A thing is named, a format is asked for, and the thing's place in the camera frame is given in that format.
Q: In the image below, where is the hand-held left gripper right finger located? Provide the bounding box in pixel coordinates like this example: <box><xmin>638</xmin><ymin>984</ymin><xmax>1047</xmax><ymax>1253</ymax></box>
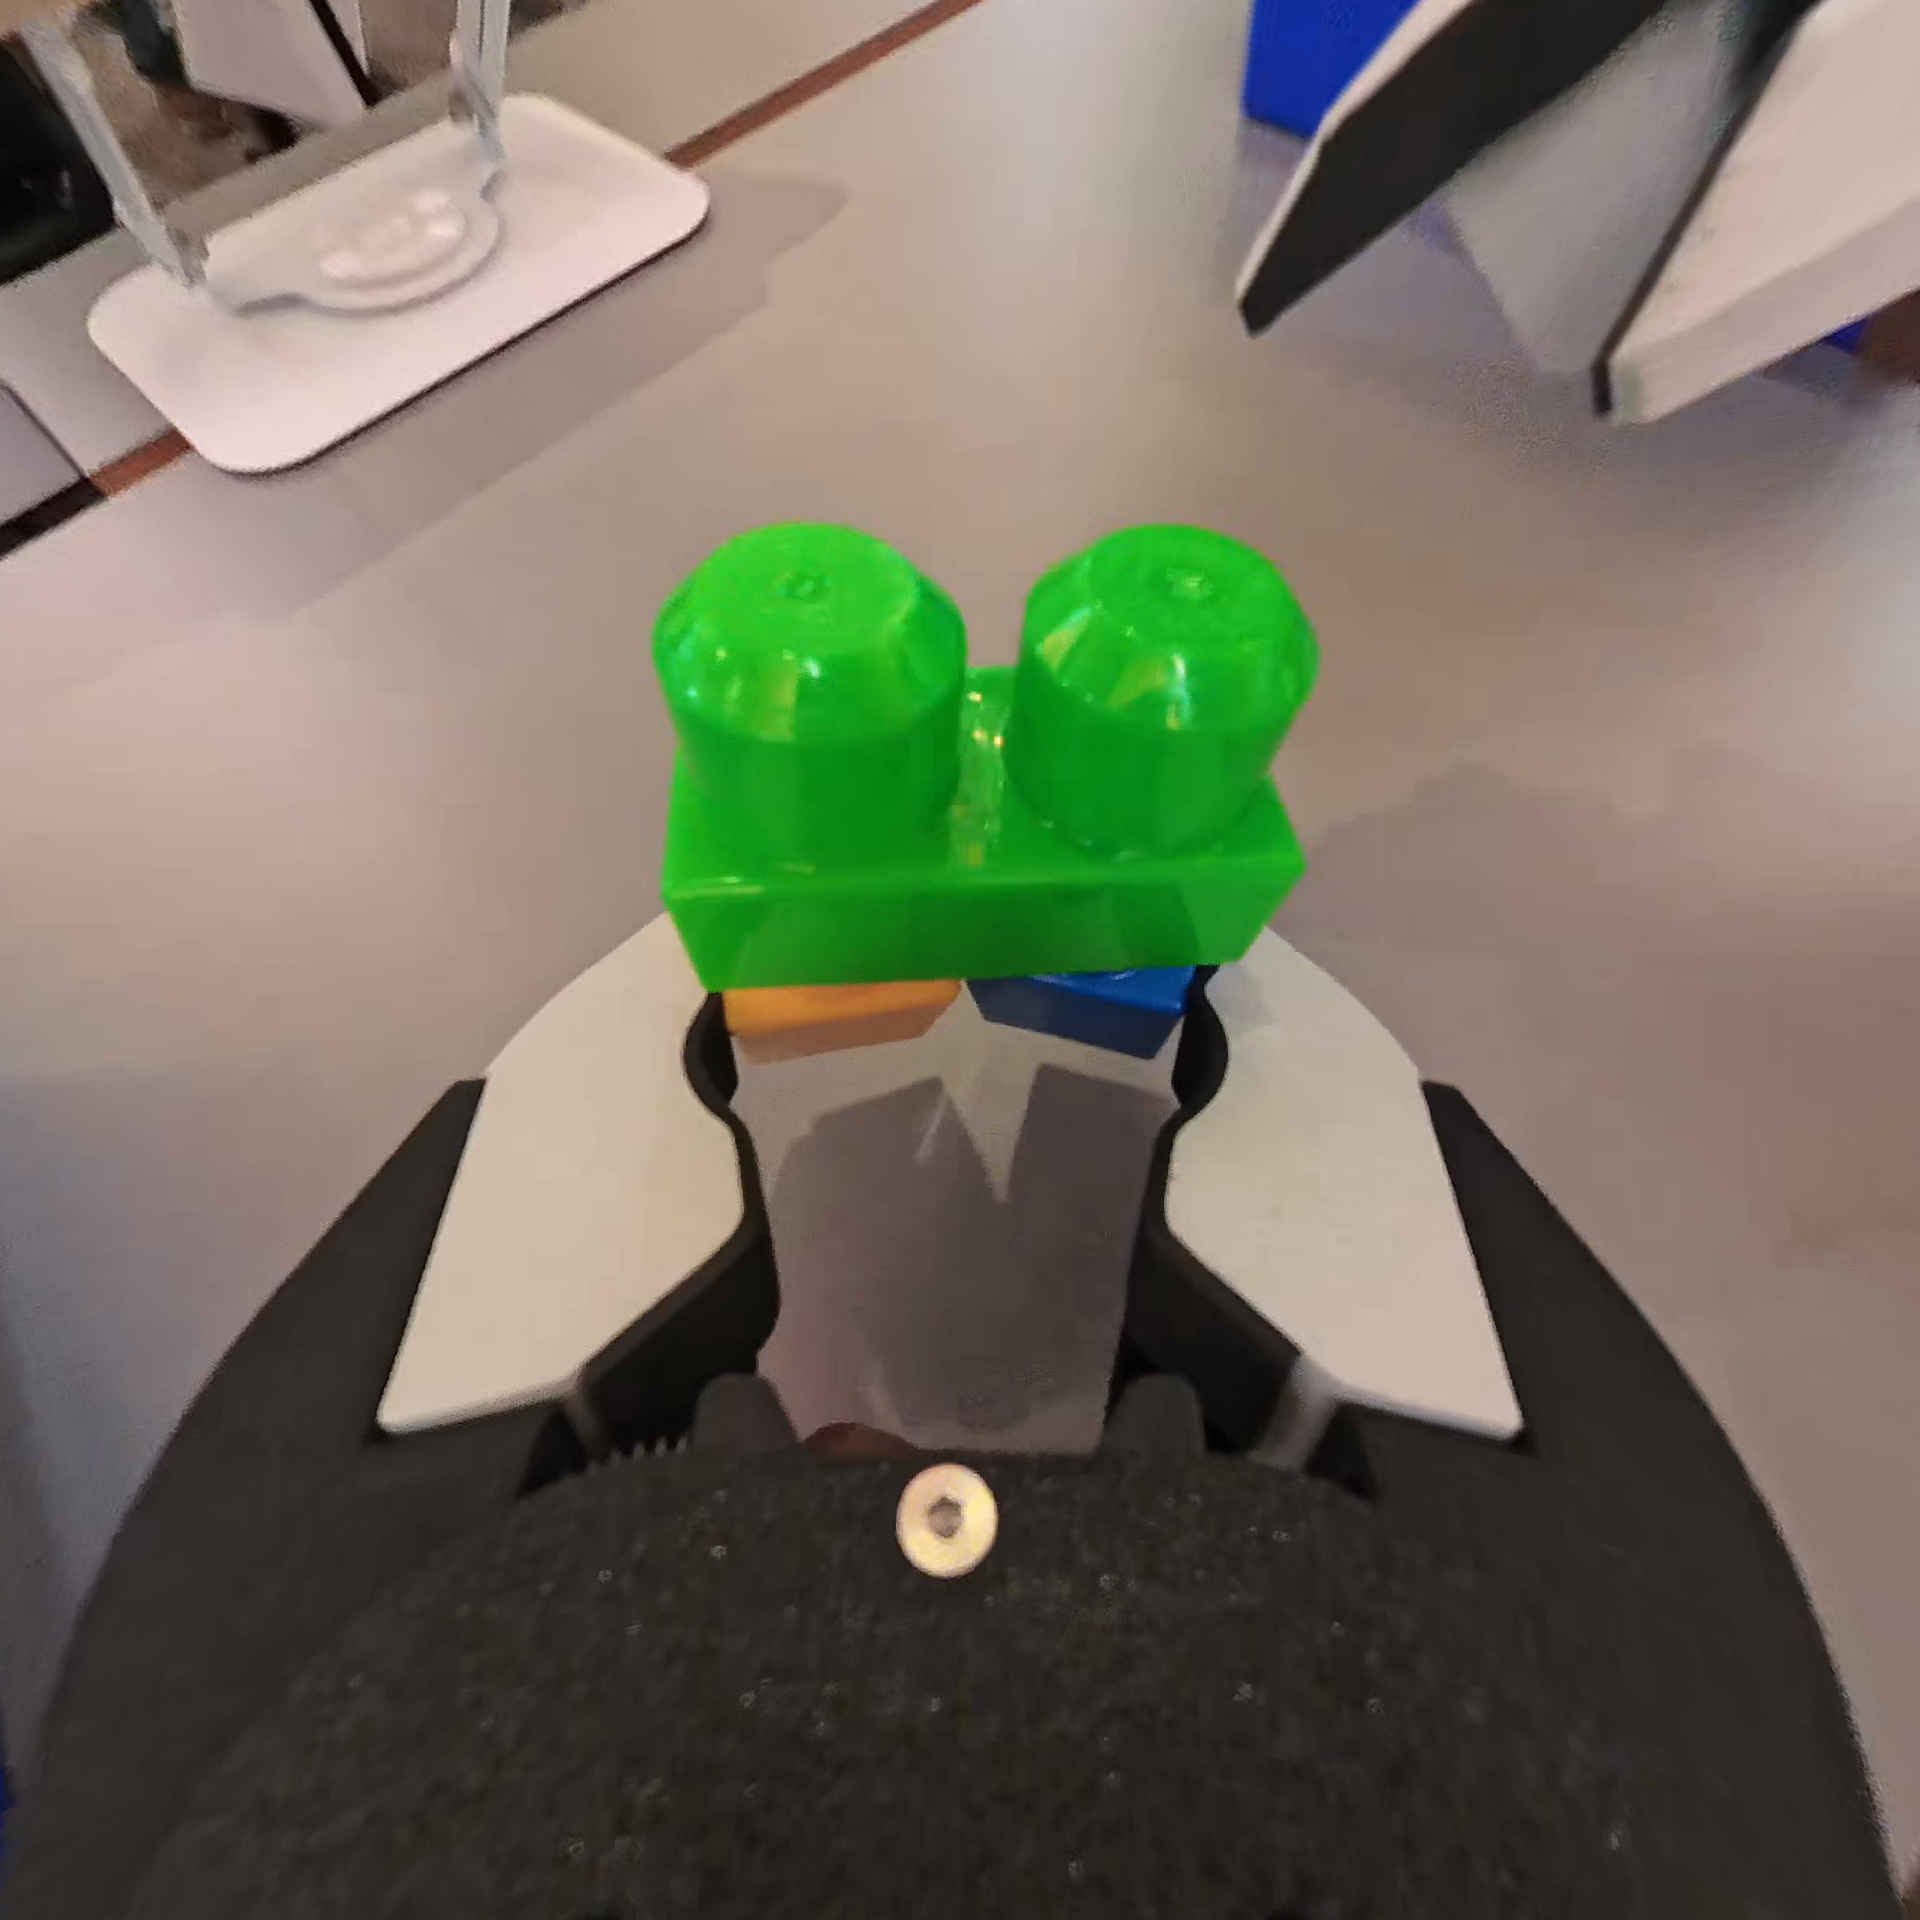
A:
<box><xmin>1137</xmin><ymin>925</ymin><xmax>1525</xmax><ymax>1455</ymax></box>

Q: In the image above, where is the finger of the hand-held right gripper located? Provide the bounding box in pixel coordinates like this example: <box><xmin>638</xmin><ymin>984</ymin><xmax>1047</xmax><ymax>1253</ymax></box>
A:
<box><xmin>1590</xmin><ymin>0</ymin><xmax>1920</xmax><ymax>420</ymax></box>
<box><xmin>1237</xmin><ymin>0</ymin><xmax>1772</xmax><ymax>377</ymax></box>

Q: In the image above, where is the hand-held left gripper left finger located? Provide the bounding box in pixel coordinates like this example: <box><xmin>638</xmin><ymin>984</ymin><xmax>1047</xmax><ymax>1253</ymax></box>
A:
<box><xmin>377</xmin><ymin>919</ymin><xmax>787</xmax><ymax>1447</ymax></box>

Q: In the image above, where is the blue toy building block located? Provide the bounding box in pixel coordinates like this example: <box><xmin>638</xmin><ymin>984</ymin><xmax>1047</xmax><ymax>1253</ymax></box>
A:
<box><xmin>966</xmin><ymin>959</ymin><xmax>1197</xmax><ymax>1058</ymax></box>

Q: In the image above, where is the yellow toy building block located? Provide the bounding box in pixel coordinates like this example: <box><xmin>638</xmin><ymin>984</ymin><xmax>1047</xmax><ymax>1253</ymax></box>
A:
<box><xmin>733</xmin><ymin>977</ymin><xmax>964</xmax><ymax>1069</ymax></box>

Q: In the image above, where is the green toy building block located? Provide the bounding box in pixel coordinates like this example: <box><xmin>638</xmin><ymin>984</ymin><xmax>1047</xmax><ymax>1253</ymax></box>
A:
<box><xmin>658</xmin><ymin>526</ymin><xmax>1322</xmax><ymax>994</ymax></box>

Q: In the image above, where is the blue plastic bin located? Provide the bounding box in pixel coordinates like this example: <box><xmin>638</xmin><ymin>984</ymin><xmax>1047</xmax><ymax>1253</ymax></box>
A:
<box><xmin>1247</xmin><ymin>0</ymin><xmax>1428</xmax><ymax>143</ymax></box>

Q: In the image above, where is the white book stand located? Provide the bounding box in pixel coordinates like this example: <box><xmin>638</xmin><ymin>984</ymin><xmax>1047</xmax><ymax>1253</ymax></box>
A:
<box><xmin>28</xmin><ymin>0</ymin><xmax>711</xmax><ymax>478</ymax></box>

